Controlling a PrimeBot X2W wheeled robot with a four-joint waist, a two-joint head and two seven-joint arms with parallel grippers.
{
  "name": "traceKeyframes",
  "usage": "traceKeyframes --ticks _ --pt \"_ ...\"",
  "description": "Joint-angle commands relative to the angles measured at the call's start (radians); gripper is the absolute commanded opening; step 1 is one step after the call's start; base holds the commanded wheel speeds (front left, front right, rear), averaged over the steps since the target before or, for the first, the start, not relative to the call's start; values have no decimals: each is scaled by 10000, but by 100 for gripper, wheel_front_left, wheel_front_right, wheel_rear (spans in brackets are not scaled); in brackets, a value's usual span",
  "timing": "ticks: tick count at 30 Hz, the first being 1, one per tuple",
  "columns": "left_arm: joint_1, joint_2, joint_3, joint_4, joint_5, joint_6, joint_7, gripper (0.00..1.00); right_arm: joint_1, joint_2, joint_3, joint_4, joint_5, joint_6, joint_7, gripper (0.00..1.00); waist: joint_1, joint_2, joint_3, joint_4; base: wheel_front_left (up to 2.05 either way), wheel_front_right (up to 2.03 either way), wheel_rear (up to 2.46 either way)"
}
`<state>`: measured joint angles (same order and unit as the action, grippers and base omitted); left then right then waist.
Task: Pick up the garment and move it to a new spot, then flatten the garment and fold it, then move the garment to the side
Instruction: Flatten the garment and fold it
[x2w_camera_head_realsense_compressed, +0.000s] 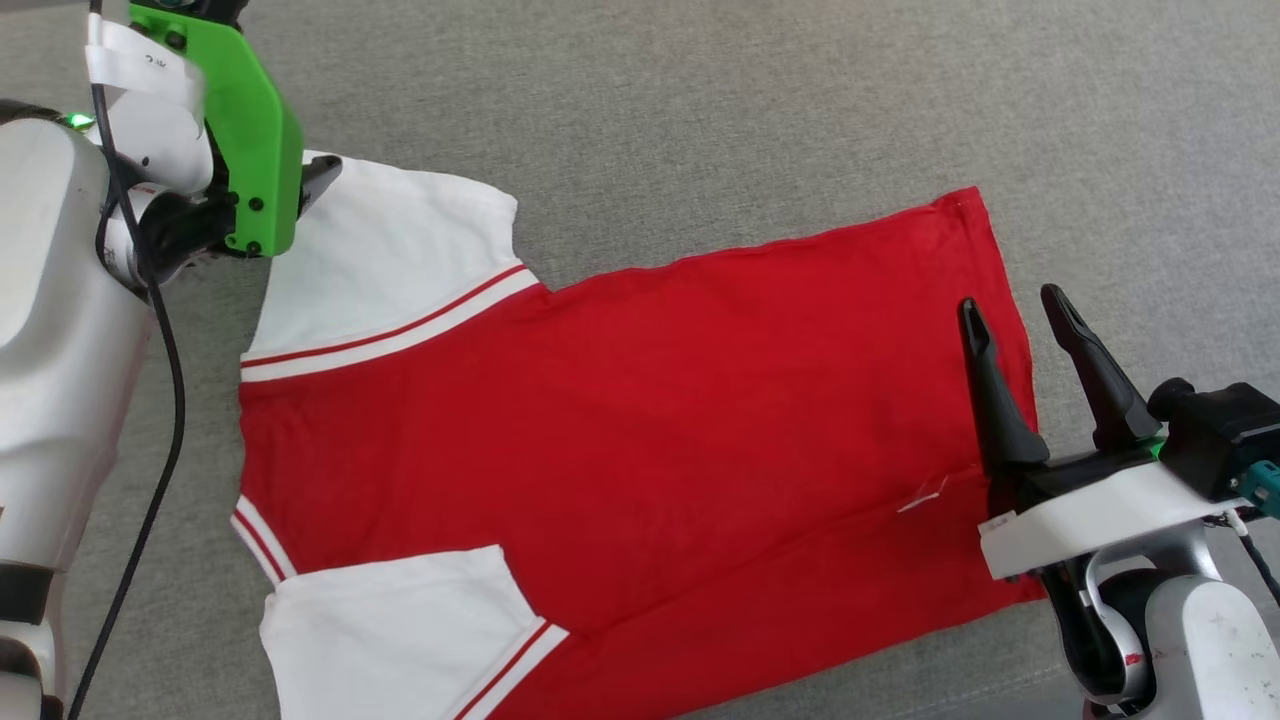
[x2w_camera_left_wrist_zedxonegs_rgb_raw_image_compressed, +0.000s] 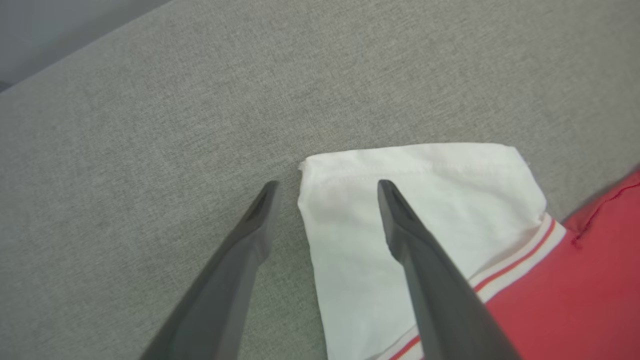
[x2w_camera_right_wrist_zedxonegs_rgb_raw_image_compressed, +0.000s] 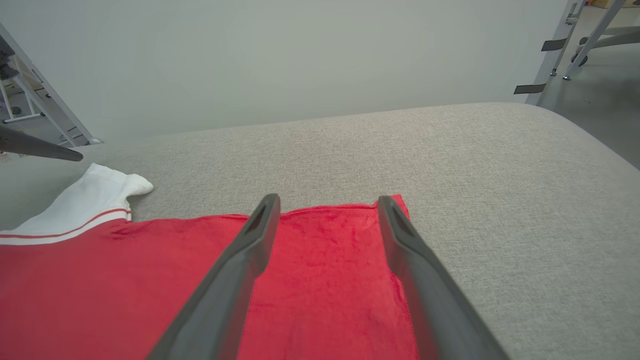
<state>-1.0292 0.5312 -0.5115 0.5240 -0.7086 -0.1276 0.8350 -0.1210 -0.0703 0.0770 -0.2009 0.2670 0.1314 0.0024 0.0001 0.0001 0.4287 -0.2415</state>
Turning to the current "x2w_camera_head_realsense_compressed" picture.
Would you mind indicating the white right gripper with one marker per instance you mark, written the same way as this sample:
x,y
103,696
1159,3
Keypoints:
x,y
1100,505

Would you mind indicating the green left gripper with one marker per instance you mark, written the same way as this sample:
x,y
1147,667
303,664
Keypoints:
x,y
250,150

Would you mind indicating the red and white basketball jersey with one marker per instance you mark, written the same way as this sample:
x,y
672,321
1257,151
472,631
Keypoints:
x,y
650,420

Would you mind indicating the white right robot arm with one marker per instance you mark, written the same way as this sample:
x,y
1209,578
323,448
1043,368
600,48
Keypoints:
x,y
1200,650

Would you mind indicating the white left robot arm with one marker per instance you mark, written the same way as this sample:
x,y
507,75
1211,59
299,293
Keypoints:
x,y
50,300

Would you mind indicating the grey fabric sofa cushion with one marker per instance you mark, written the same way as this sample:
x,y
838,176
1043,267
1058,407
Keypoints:
x,y
700,100

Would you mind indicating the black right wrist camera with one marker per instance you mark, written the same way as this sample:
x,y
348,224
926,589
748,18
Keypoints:
x,y
1220,430

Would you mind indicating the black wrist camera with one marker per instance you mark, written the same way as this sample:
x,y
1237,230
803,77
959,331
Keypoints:
x,y
1220,430
200,7

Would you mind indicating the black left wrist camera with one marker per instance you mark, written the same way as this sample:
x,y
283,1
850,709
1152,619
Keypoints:
x,y
200,7

